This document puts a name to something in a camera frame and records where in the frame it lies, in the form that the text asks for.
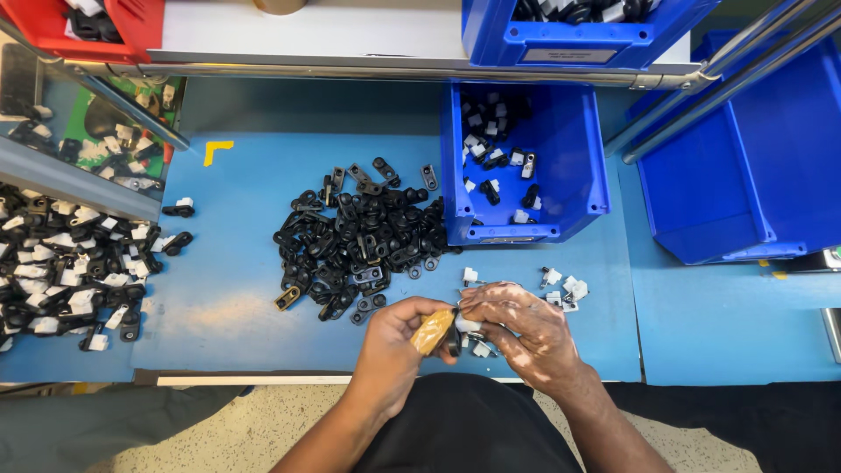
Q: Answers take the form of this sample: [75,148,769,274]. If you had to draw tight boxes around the blue work mat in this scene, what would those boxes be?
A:
[130,133,643,385]

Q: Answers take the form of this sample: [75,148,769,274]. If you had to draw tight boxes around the slanted steel tubes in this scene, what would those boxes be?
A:
[603,0,841,166]

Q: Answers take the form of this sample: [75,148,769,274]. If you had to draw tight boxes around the small open blue bin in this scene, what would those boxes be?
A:
[439,81,612,246]

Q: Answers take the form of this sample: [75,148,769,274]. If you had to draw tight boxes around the labelled blue shelf bin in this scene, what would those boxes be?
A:
[461,0,724,71]

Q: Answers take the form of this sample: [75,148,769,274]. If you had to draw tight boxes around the large empty blue bin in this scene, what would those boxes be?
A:
[626,29,841,266]

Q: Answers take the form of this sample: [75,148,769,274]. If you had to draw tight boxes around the brown tape roll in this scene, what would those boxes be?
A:
[252,0,309,16]

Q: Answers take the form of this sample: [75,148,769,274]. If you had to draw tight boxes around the person's black apron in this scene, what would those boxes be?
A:
[353,372,584,473]

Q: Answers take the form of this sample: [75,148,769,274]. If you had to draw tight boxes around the person's left hand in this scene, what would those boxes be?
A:
[351,296,461,416]

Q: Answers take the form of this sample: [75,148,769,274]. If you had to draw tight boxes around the heap of assembled black-white brackets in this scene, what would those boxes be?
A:
[0,183,165,353]

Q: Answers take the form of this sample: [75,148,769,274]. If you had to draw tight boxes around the grey tray of mixed parts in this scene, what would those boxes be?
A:
[0,42,189,222]

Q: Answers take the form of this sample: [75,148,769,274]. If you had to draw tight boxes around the metal fixture plate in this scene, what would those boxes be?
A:
[820,307,841,366]

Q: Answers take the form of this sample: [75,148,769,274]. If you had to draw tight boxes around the pile of black plastic brackets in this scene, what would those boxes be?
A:
[272,156,463,327]

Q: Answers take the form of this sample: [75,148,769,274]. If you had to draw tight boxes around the black device with green button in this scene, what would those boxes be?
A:
[785,245,841,275]

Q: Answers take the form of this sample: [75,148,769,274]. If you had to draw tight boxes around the red shelf bin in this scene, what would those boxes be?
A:
[0,0,166,66]

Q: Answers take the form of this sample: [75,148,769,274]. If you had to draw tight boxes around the yellow corner tape mark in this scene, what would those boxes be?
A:
[203,140,235,168]

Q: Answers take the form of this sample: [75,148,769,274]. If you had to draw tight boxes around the assembled parts in blue bin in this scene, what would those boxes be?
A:
[459,92,545,226]

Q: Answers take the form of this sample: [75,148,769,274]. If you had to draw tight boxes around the scattered white plastic clips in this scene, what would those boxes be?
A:
[459,265,590,360]

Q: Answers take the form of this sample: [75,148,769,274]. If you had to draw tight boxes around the person's right hand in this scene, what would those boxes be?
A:
[458,282,587,399]

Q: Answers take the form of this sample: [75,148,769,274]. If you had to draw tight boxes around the white shelf with steel rail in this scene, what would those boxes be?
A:
[62,0,718,91]

